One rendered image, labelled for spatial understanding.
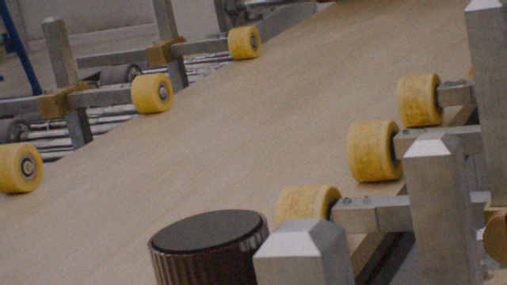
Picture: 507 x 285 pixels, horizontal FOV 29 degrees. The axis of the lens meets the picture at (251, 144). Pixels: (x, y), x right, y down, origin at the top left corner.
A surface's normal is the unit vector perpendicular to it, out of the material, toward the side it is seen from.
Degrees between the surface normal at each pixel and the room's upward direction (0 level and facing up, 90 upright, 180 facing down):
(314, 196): 30
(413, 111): 102
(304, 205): 42
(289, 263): 90
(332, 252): 90
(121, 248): 0
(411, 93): 62
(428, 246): 90
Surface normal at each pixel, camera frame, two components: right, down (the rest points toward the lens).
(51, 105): -0.39, 0.31
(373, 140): -0.43, -0.26
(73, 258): -0.19, -0.95
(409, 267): 0.90, -0.07
